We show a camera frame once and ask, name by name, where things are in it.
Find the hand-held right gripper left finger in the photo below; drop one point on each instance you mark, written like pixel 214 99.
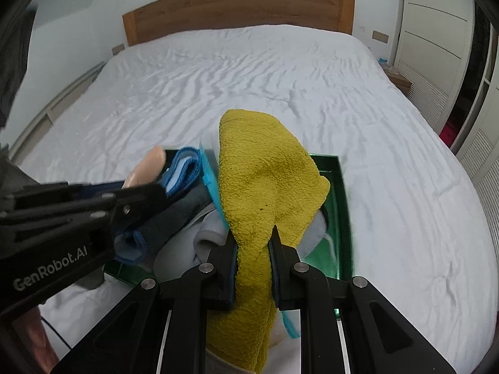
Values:
pixel 232 280

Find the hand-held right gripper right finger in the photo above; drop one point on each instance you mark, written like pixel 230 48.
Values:
pixel 273 280

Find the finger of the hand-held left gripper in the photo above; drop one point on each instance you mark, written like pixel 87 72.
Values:
pixel 144 202
pixel 93 191

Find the dark grey cloth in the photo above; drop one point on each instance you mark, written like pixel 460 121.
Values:
pixel 175 214

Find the peach cloth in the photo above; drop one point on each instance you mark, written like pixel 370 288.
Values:
pixel 146 167

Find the blue cloth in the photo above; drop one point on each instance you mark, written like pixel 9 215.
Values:
pixel 183 171

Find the light grey cloth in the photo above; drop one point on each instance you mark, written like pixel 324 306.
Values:
pixel 183 245

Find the green tray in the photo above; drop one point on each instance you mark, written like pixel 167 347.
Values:
pixel 337 210

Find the yellow towel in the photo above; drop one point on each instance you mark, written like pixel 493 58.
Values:
pixel 265 171

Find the person's left forearm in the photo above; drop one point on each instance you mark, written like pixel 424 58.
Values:
pixel 41 339

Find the white bed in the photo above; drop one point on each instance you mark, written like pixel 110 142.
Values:
pixel 273 66

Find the wooden headboard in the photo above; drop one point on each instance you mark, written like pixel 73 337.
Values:
pixel 234 7

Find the pink object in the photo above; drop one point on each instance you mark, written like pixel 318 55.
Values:
pixel 448 131

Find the wooden nightstand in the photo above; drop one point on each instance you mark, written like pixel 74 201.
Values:
pixel 399 81

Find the small blue object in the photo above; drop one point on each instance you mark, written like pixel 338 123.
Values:
pixel 383 61

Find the white wardrobe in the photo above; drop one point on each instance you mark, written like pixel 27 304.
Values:
pixel 432 27

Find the beige wall switch plate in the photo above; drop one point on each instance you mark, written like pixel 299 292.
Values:
pixel 118 49
pixel 381 36

